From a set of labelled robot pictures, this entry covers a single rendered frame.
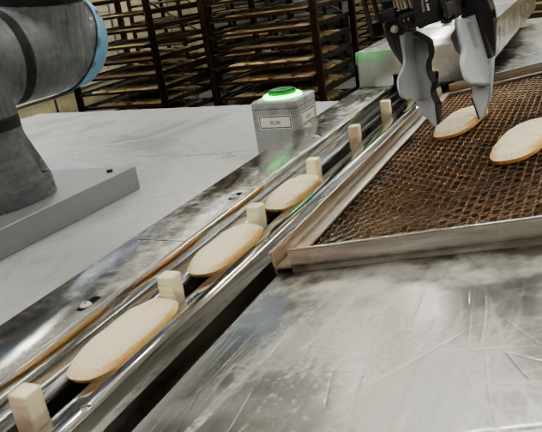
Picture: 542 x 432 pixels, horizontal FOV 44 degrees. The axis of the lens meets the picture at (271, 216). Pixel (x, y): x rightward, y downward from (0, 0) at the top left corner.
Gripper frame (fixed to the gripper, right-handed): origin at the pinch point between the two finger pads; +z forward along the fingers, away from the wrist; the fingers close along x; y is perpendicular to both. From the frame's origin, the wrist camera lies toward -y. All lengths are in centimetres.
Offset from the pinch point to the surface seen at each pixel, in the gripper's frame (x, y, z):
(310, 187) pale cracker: -13.2, 8.2, 3.4
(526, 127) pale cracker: 8.4, 9.9, 0.7
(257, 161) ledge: -23.1, 2.1, 1.3
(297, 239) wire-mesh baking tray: -2.1, 27.9, 1.2
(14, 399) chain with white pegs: -9.9, 45.3, 2.0
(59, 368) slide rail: -13.0, 40.4, 3.4
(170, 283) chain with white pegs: -11.2, 31.3, 2.3
